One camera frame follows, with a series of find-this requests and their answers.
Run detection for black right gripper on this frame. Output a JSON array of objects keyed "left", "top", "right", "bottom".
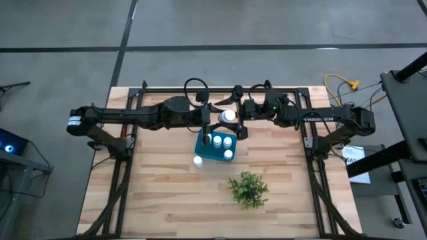
[{"left": 218, "top": 84, "right": 268, "bottom": 141}]

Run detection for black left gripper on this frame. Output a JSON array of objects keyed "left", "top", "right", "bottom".
[{"left": 189, "top": 89, "right": 232, "bottom": 146}]

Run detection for teal plastic basket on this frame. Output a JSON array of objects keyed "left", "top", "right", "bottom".
[{"left": 194, "top": 129, "right": 238, "bottom": 163}]

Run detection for green plant in white pot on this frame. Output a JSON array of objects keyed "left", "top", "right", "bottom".
[{"left": 228, "top": 171, "right": 270, "bottom": 210}]

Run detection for white paper sheet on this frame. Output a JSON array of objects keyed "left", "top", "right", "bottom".
[{"left": 342, "top": 145, "right": 372, "bottom": 185}]

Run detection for dark grey cart panel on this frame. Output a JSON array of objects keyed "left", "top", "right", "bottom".
[{"left": 380, "top": 69, "right": 427, "bottom": 163}]

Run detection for black slanted pole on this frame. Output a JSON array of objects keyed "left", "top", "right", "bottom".
[{"left": 395, "top": 51, "right": 427, "bottom": 83}]

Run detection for grey metal stand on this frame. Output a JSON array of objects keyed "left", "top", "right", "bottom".
[{"left": 0, "top": 151, "right": 54, "bottom": 240}]

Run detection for black tripod legs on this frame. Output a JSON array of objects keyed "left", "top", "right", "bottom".
[{"left": 0, "top": 81, "right": 31, "bottom": 111}]

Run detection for black computer with blue light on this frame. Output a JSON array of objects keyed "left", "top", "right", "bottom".
[{"left": 0, "top": 128, "right": 29, "bottom": 157}]

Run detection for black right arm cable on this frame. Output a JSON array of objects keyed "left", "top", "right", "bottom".
[{"left": 248, "top": 83, "right": 268, "bottom": 99}]

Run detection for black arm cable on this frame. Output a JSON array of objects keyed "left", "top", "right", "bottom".
[
  {"left": 248, "top": 83, "right": 268, "bottom": 99},
  {"left": 183, "top": 77, "right": 210, "bottom": 108}
]

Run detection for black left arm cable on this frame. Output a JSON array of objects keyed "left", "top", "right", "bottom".
[{"left": 183, "top": 77, "right": 210, "bottom": 108}]

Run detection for black metal rig frame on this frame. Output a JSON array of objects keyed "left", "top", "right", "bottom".
[{"left": 78, "top": 85, "right": 363, "bottom": 239}]

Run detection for yellow extension cable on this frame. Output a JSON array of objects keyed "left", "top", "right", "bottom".
[{"left": 324, "top": 73, "right": 360, "bottom": 107}]

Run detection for black cart leg frame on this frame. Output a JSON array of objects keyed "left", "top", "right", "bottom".
[{"left": 346, "top": 141, "right": 427, "bottom": 240}]

